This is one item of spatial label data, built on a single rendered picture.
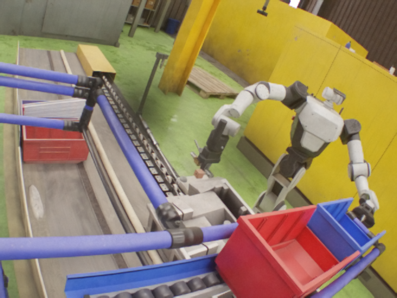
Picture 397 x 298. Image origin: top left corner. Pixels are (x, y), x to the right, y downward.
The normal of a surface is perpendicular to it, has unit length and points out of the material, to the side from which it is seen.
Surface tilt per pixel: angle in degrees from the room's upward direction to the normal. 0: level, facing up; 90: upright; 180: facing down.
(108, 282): 90
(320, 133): 89
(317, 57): 90
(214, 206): 10
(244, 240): 86
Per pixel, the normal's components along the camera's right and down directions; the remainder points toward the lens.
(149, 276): 0.50, 0.60
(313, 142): -0.19, 0.41
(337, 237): -0.76, -0.04
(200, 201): 0.23, -0.79
